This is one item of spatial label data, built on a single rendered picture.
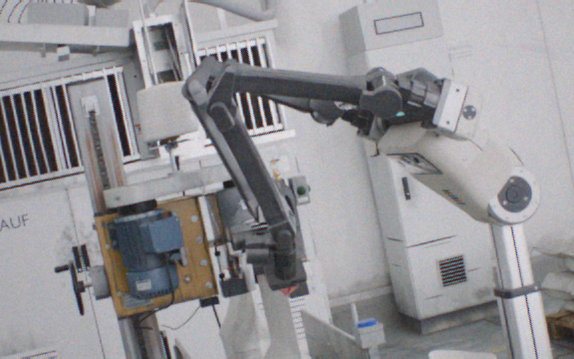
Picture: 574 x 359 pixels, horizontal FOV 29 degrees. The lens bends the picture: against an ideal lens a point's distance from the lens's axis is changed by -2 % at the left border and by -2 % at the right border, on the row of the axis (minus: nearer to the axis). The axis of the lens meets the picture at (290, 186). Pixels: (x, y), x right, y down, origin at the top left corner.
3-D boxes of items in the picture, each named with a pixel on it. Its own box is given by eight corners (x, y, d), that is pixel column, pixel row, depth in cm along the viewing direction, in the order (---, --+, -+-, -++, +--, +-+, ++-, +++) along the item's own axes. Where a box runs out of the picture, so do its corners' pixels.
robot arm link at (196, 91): (200, 76, 306) (195, 80, 316) (182, 86, 304) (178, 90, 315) (277, 211, 309) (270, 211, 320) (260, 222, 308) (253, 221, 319)
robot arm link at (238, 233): (268, 200, 309) (262, 200, 318) (227, 209, 307) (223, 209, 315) (277, 243, 310) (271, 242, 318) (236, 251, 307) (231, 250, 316)
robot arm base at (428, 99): (439, 82, 266) (425, 129, 266) (409, 71, 265) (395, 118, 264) (451, 79, 258) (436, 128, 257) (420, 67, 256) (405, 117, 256)
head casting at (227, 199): (308, 260, 351) (289, 168, 349) (232, 278, 346) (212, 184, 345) (289, 253, 380) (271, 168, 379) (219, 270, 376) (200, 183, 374)
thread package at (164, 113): (204, 133, 324) (192, 75, 323) (147, 145, 321) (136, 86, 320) (197, 135, 340) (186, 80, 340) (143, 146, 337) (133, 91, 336)
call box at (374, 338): (386, 342, 342) (383, 323, 342) (362, 348, 341) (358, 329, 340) (379, 338, 350) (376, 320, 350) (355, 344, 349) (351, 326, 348)
